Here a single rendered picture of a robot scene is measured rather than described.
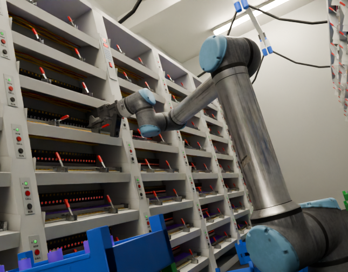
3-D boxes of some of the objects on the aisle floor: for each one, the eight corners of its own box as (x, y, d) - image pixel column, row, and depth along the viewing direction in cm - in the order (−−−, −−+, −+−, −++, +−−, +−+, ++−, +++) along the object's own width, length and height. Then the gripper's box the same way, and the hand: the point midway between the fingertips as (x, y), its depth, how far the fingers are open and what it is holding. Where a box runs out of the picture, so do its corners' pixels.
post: (176, 320, 163) (101, 10, 203) (167, 328, 154) (90, 3, 195) (141, 325, 170) (75, 25, 211) (131, 333, 162) (65, 19, 202)
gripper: (125, 102, 168) (93, 119, 176) (112, 97, 158) (78, 115, 166) (130, 117, 166) (96, 134, 174) (116, 114, 156) (82, 131, 164)
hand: (91, 129), depth 169 cm, fingers open, 3 cm apart
